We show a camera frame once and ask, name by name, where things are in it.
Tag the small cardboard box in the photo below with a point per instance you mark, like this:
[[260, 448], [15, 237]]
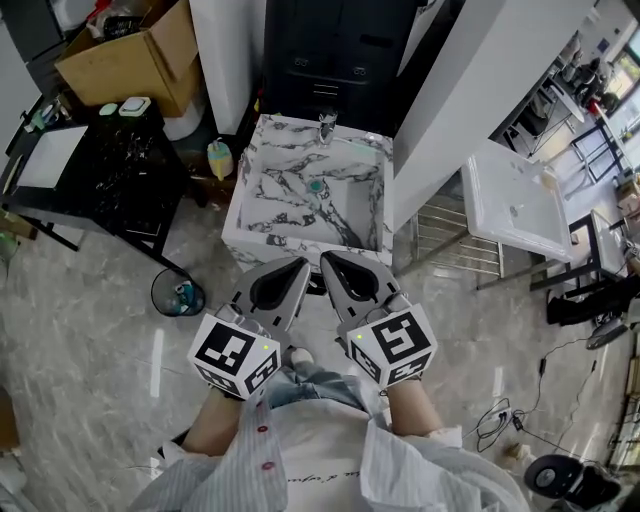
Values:
[[17, 227]]

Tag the white soap dish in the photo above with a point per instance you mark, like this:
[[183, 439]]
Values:
[[134, 106]]

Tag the person's left forearm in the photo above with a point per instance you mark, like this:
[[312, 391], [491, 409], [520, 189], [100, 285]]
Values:
[[215, 425]]

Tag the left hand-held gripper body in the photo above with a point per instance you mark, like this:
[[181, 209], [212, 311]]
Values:
[[220, 345]]

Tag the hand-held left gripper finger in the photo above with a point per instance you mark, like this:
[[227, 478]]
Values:
[[242, 295], [298, 310]]

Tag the person's blue jeans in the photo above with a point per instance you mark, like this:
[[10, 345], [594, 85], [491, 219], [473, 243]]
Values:
[[320, 385]]

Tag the marble washbasin cabinet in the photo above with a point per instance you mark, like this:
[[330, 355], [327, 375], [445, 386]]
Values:
[[280, 220]]

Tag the grey tall cabinet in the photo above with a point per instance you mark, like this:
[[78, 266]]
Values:
[[40, 30]]

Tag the large cardboard box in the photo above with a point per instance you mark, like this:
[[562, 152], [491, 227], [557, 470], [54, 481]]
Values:
[[125, 75]]

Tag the marble top side table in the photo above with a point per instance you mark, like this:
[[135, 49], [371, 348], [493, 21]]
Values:
[[607, 245]]

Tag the black round stand base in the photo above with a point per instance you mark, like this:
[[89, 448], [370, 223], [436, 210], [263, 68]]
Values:
[[607, 336]]

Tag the chrome faucet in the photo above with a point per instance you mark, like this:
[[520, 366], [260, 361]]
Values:
[[327, 131]]

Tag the person's right shoe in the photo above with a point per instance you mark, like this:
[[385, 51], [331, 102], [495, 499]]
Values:
[[302, 356]]

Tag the white bucket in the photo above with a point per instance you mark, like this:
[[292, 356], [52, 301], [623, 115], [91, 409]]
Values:
[[182, 125]]

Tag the black marble table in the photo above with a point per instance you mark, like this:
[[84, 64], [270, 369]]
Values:
[[115, 170]]

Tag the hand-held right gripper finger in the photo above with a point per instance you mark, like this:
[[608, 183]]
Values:
[[333, 302], [386, 285]]

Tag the white flat tray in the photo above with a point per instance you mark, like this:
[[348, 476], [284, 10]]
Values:
[[52, 157]]

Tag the white power strip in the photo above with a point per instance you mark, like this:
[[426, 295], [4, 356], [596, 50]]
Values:
[[502, 415]]

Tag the person's striped shirt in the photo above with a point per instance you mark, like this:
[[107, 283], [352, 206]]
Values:
[[425, 475]]

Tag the black round device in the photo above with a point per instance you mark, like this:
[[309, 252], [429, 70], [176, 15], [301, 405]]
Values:
[[550, 475]]

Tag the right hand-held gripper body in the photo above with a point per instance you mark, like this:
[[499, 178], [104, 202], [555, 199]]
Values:
[[400, 335]]

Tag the steel rack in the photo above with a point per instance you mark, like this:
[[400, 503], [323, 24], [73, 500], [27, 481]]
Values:
[[450, 245]]

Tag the person's right forearm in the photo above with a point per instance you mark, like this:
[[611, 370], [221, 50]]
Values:
[[415, 410]]

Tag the pale green soap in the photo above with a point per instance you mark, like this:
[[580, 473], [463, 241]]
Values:
[[108, 109]]

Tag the person's white t-shirt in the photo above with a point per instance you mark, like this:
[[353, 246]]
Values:
[[320, 450]]

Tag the white sink basin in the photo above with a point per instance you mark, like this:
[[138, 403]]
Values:
[[505, 200]]

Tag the green drain plug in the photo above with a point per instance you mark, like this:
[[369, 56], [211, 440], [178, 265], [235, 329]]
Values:
[[316, 186]]

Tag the small cup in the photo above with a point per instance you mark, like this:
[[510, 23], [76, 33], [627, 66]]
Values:
[[50, 112]]

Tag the black mesh trash bin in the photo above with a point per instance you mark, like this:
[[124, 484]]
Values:
[[160, 295]]

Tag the yellow and teal bottle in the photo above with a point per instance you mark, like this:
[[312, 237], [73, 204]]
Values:
[[220, 162]]

